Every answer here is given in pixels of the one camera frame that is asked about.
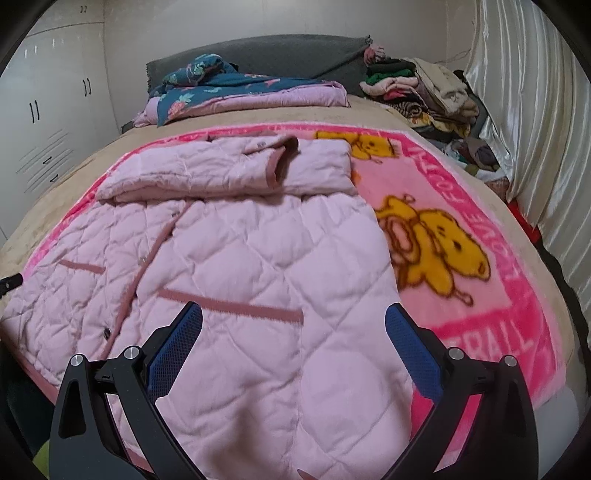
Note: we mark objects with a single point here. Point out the red cloth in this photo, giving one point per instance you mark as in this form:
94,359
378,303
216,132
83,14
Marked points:
531,226

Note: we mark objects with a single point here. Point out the grey headboard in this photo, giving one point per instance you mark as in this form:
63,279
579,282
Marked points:
295,55

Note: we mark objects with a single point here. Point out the beige bed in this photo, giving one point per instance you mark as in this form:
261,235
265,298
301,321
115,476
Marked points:
60,180

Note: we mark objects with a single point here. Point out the pink printed blanket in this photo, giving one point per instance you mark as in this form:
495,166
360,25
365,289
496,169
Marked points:
461,295

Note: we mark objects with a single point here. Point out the white wardrobe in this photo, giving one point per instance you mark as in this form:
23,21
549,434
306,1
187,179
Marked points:
51,101

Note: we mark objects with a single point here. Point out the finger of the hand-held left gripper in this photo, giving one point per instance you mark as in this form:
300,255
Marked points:
9,284

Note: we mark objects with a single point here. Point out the white satin curtain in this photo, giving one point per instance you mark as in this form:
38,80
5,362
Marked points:
540,115

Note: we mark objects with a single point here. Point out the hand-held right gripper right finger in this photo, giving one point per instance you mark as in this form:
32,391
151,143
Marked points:
413,353

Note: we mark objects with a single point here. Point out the floral quilt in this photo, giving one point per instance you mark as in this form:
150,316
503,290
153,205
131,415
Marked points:
249,92

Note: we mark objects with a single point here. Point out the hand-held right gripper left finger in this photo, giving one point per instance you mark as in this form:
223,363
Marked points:
173,350

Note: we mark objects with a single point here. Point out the green cloth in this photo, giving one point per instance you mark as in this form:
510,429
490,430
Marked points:
42,464

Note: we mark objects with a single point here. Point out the pink quilted jacket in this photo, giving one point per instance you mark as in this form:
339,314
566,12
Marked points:
240,258

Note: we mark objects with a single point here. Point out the pile of clothes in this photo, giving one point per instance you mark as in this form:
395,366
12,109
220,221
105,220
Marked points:
425,97

